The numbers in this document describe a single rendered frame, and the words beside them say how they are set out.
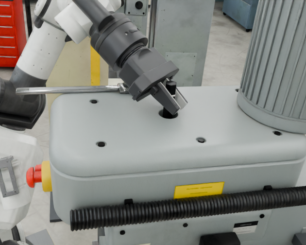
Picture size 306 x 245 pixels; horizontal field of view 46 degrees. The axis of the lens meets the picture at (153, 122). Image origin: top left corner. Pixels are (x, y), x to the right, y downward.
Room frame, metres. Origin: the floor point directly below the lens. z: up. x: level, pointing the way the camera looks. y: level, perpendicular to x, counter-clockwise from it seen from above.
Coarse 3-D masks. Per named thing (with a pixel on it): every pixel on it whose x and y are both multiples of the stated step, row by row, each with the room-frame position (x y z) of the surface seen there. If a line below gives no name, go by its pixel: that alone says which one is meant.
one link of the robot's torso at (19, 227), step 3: (18, 225) 1.01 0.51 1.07; (21, 225) 1.03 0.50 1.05; (18, 228) 1.00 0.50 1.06; (21, 228) 1.01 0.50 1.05; (18, 231) 0.99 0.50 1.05; (21, 231) 1.00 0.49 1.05; (21, 234) 0.99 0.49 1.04; (24, 234) 1.01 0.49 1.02; (21, 237) 0.98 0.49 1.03; (24, 237) 1.00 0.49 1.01; (21, 240) 0.98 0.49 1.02; (24, 240) 1.00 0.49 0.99
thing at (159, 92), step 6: (162, 84) 0.60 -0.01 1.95; (150, 90) 0.59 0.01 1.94; (156, 90) 0.59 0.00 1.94; (162, 90) 0.59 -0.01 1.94; (156, 96) 0.59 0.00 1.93; (162, 96) 0.58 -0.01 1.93; (168, 96) 0.58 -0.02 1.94; (162, 102) 0.58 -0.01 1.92; (168, 102) 0.58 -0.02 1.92; (174, 102) 0.58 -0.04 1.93; (168, 108) 0.58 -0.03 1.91; (174, 108) 0.57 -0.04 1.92
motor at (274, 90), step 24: (264, 0) 0.65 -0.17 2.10; (288, 0) 0.60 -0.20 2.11; (264, 24) 0.64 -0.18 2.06; (288, 24) 0.59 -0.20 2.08; (264, 48) 0.62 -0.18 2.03; (288, 48) 0.58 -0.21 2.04; (264, 72) 0.61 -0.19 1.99; (288, 72) 0.58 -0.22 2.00; (240, 96) 0.65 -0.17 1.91; (264, 96) 0.60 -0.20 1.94; (288, 96) 0.58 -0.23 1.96; (264, 120) 0.59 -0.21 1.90; (288, 120) 0.57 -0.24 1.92
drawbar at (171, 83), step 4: (168, 84) 0.59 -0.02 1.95; (172, 84) 0.59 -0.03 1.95; (168, 88) 0.59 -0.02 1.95; (172, 88) 0.59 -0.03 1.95; (172, 92) 0.59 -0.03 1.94; (164, 108) 0.59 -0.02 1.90; (164, 112) 0.59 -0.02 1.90; (168, 112) 0.59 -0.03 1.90; (164, 116) 0.59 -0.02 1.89; (168, 116) 0.59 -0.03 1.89
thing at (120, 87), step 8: (24, 88) 0.63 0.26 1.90; (32, 88) 0.64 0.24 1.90; (40, 88) 0.64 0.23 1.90; (48, 88) 0.64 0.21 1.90; (56, 88) 0.64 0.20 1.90; (64, 88) 0.65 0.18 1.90; (72, 88) 0.65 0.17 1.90; (80, 88) 0.65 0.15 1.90; (88, 88) 0.66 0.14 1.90; (96, 88) 0.66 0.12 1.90; (104, 88) 0.66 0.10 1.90; (112, 88) 0.67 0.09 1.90; (120, 88) 0.67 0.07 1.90; (128, 88) 0.67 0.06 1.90
